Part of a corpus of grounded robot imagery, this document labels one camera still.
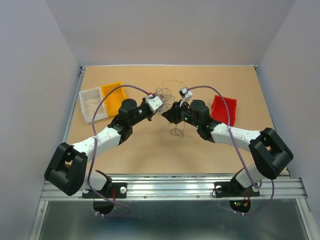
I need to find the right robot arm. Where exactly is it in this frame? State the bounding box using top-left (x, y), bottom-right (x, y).
top-left (162, 100), bottom-right (294, 198)

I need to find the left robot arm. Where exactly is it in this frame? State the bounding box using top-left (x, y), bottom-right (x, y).
top-left (44, 96), bottom-right (163, 196)

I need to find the aluminium front rail frame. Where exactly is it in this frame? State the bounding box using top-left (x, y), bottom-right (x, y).
top-left (39, 174), bottom-right (308, 201)

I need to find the yellow thin wire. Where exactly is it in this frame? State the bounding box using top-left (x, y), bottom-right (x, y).
top-left (84, 91), bottom-right (100, 117)

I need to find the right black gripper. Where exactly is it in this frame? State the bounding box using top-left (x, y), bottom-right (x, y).
top-left (160, 99), bottom-right (200, 128)

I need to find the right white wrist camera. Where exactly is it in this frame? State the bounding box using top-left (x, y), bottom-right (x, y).
top-left (179, 87), bottom-right (193, 108)

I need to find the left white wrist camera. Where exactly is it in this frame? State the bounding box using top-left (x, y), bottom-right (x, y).
top-left (144, 93), bottom-right (164, 114)

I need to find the thin wire bundle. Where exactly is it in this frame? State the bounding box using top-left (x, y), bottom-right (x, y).
top-left (152, 86), bottom-right (177, 116)

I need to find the yellow plastic bin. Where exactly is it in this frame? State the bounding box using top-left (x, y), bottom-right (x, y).
top-left (100, 81), bottom-right (127, 118)

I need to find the red plastic bin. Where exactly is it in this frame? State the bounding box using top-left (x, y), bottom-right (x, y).
top-left (211, 95), bottom-right (237, 127)

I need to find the loose yellow wire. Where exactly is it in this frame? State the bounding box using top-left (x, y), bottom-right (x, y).
top-left (162, 76), bottom-right (184, 87)

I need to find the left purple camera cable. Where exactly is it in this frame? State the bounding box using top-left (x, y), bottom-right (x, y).
top-left (86, 84), bottom-right (154, 218)

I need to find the white plastic bin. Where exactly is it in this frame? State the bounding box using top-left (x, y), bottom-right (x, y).
top-left (79, 86), bottom-right (108, 123)

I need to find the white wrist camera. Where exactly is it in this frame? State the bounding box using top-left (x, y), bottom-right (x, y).
top-left (144, 93), bottom-right (164, 114)
top-left (179, 87), bottom-right (193, 108)

